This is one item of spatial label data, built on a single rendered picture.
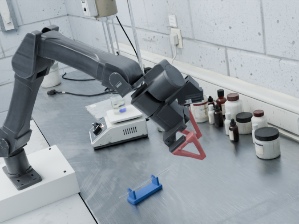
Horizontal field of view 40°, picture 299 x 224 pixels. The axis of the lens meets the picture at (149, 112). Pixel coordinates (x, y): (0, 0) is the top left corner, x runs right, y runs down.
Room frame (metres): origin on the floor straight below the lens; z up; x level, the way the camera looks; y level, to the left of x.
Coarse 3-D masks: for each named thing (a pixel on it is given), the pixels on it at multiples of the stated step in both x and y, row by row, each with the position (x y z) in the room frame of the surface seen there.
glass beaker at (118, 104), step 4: (112, 92) 1.40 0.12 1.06; (116, 92) 1.40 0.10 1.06; (112, 96) 1.39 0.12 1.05; (116, 96) 1.35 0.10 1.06; (120, 96) 1.36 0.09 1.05; (112, 100) 1.36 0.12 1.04; (116, 100) 1.35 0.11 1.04; (120, 100) 1.35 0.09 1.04; (124, 100) 1.37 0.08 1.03; (112, 104) 1.36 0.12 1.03; (116, 104) 1.35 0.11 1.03; (120, 104) 1.35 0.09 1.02; (124, 104) 1.36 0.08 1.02; (112, 108) 1.37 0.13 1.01; (116, 108) 1.35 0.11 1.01; (120, 108) 1.35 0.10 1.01; (124, 108) 1.36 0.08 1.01; (116, 112) 1.35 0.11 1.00; (120, 112) 1.35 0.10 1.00; (124, 112) 1.36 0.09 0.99
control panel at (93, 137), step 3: (102, 120) 1.40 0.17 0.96; (102, 123) 1.38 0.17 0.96; (105, 123) 1.36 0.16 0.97; (105, 126) 1.33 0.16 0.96; (90, 129) 1.41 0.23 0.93; (93, 129) 1.39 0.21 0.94; (102, 129) 1.33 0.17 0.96; (105, 129) 1.31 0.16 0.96; (90, 132) 1.38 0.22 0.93; (102, 132) 1.30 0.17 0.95; (93, 135) 1.34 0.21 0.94; (99, 135) 1.30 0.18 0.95; (93, 138) 1.31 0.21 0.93; (96, 138) 1.30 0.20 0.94
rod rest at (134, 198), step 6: (156, 180) 0.97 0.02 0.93; (150, 186) 0.97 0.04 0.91; (156, 186) 0.96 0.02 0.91; (132, 192) 0.92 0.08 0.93; (138, 192) 0.95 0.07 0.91; (144, 192) 0.94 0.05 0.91; (150, 192) 0.94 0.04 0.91; (132, 198) 0.93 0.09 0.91; (138, 198) 0.92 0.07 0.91; (144, 198) 0.93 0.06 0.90
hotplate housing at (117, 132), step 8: (128, 120) 1.33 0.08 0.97; (136, 120) 1.32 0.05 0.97; (144, 120) 1.31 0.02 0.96; (112, 128) 1.30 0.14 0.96; (120, 128) 1.30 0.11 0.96; (128, 128) 1.31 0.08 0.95; (136, 128) 1.31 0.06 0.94; (144, 128) 1.31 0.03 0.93; (104, 136) 1.29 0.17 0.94; (112, 136) 1.30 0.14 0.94; (120, 136) 1.30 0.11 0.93; (128, 136) 1.31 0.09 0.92; (136, 136) 1.31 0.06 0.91; (144, 136) 1.32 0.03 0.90; (96, 144) 1.29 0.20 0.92; (104, 144) 1.30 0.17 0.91; (112, 144) 1.30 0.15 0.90
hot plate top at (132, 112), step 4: (128, 108) 1.40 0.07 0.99; (132, 108) 1.39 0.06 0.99; (136, 108) 1.38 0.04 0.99; (108, 112) 1.40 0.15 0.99; (112, 112) 1.39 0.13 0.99; (128, 112) 1.36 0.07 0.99; (132, 112) 1.35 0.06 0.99; (136, 112) 1.34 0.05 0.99; (140, 112) 1.33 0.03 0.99; (108, 116) 1.36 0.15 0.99; (112, 116) 1.35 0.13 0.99; (116, 116) 1.34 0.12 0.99; (120, 116) 1.33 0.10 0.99; (124, 116) 1.33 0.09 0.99; (128, 116) 1.32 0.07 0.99; (132, 116) 1.31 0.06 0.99; (136, 116) 1.32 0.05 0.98; (140, 116) 1.32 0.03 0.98; (112, 120) 1.31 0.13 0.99; (116, 120) 1.31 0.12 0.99; (120, 120) 1.31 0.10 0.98
